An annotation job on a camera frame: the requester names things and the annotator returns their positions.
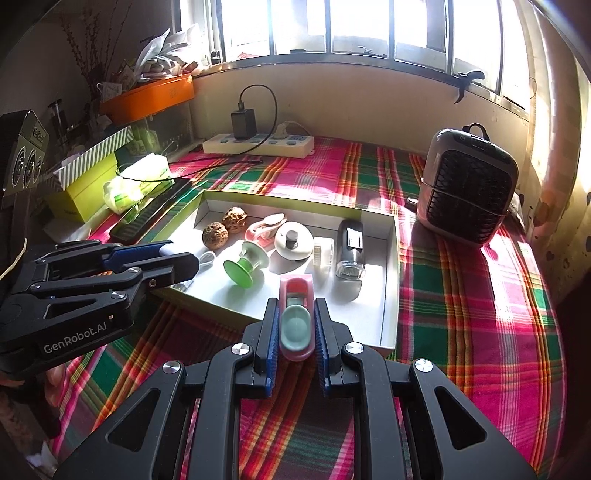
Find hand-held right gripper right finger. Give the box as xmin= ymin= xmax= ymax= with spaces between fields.
xmin=314 ymin=298 xmax=539 ymax=480

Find green spool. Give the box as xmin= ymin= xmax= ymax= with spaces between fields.
xmin=223 ymin=242 xmax=269 ymax=289

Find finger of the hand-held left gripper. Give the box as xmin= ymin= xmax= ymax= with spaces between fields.
xmin=9 ymin=251 xmax=200 ymax=324
xmin=25 ymin=239 xmax=174 ymax=278

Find grey dome gadget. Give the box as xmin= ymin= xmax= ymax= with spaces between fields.
xmin=274 ymin=222 xmax=315 ymax=261

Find white power strip cord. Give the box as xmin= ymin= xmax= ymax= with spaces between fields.
xmin=272 ymin=120 xmax=310 ymax=139

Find black charger cable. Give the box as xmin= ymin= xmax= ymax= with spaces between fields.
xmin=117 ymin=84 xmax=280 ymax=183

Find black window hook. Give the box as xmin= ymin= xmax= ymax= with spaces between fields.
xmin=455 ymin=71 xmax=485 ymax=104

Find pile of packets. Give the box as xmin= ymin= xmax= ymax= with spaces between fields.
xmin=99 ymin=28 xmax=208 ymax=88

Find heart print curtain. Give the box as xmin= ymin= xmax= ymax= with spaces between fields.
xmin=517 ymin=0 xmax=591 ymax=315

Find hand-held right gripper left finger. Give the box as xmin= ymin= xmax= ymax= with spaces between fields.
xmin=53 ymin=298 xmax=281 ymax=480

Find glass jar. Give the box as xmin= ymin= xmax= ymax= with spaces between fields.
xmin=46 ymin=102 xmax=72 ymax=155

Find green cardboard box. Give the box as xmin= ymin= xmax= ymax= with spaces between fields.
xmin=161 ymin=189 xmax=400 ymax=361

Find black bike light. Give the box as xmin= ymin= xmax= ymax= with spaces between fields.
xmin=335 ymin=219 xmax=365 ymax=281

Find black charger adapter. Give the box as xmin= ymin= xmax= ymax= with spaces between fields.
xmin=231 ymin=108 xmax=256 ymax=140

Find white power strip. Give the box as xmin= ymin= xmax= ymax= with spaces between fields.
xmin=202 ymin=131 xmax=315 ymax=158

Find black flat device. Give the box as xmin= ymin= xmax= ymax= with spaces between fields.
xmin=108 ymin=178 xmax=192 ymax=245

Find white ribbed bottle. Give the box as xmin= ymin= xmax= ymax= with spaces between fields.
xmin=313 ymin=236 xmax=335 ymax=269

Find clear plastic container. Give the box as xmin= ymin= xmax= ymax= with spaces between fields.
xmin=131 ymin=104 xmax=195 ymax=155

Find pink clip with teal pad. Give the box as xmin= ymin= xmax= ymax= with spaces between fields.
xmin=278 ymin=273 xmax=317 ymax=363

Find green striped box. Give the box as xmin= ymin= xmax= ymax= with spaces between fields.
xmin=51 ymin=126 xmax=134 ymax=192

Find person's left hand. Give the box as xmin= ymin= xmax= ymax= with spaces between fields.
xmin=44 ymin=362 xmax=70 ymax=395

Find carved walnut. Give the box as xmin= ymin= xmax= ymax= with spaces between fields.
xmin=202 ymin=222 xmax=228 ymax=250
xmin=222 ymin=207 xmax=252 ymax=232

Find grey desk fan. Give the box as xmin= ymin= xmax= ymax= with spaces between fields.
xmin=416 ymin=124 xmax=520 ymax=245

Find dried branches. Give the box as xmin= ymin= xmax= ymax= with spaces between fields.
xmin=55 ymin=4 xmax=134 ymax=97

